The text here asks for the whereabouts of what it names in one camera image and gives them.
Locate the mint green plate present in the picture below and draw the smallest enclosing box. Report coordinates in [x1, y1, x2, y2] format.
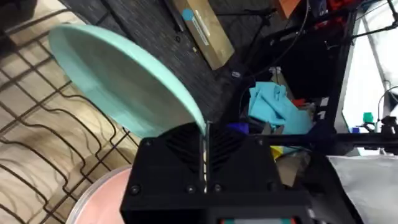
[48, 24, 207, 139]

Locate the white plastic sheet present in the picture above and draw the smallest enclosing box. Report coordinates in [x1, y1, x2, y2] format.
[326, 154, 398, 224]

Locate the turquoise cloth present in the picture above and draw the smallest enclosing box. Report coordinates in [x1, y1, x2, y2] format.
[248, 82, 313, 135]

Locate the orange box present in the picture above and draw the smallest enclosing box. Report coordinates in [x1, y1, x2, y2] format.
[277, 0, 302, 19]

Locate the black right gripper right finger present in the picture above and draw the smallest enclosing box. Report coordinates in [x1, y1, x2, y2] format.
[206, 122, 282, 194]

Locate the long cardboard box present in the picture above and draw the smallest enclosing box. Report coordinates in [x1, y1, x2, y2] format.
[172, 0, 236, 70]

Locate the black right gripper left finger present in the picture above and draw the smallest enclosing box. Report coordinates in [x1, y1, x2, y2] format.
[129, 121, 207, 196]

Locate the pink plate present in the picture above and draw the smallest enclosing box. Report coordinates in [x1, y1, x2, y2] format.
[65, 165, 133, 224]

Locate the black wire dish rack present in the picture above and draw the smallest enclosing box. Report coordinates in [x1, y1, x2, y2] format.
[0, 8, 140, 224]

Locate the black metal frame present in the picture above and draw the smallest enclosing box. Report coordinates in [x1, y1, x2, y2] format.
[248, 9, 398, 156]

